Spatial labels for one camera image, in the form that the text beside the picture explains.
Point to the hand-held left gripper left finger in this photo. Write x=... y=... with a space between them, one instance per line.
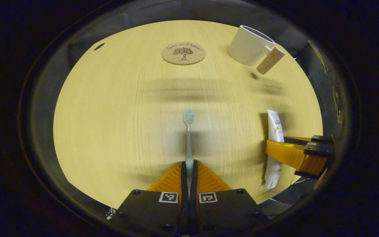
x=184 y=197

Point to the white toothpaste tube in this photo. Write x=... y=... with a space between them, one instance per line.
x=274 y=125

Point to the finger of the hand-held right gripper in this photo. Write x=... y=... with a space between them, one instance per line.
x=321 y=139
x=288 y=154

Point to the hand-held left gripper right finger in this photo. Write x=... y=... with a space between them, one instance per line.
x=193 y=197

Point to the round cork coaster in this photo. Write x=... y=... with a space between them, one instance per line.
x=183 y=53

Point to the pale green toothbrush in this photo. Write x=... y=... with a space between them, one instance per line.
x=189 y=138

